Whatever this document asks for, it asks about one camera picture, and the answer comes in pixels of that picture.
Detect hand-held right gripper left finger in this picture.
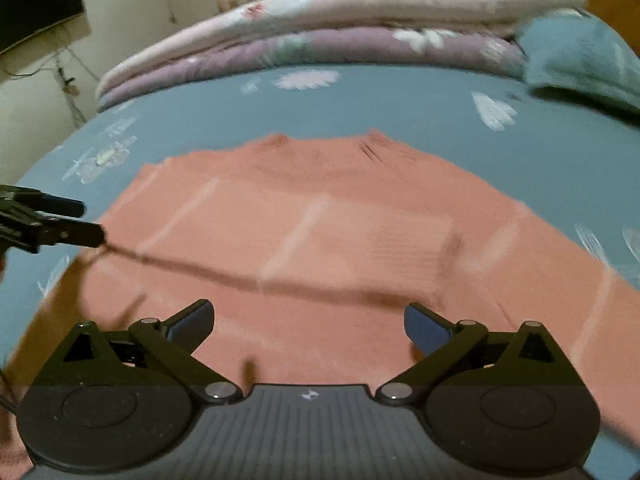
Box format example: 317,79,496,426
47,299,244,406

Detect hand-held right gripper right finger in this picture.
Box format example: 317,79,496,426
376,303,581,407

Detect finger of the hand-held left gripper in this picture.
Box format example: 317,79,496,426
40,193,87,219
42,219,107,249

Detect pink striped sweater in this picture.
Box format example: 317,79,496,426
0,130,640,480

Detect black television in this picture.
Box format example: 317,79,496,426
0,0,86,56

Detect blue floral bed sheet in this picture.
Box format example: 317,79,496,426
0,62,640,480

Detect purple floral quilt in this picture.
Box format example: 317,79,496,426
97,25,528,111

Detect blue floral pillow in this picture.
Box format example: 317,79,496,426
517,10,640,122

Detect pink floral quilt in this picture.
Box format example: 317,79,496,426
95,0,588,96

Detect black cables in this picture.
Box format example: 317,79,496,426
0,42,98,127

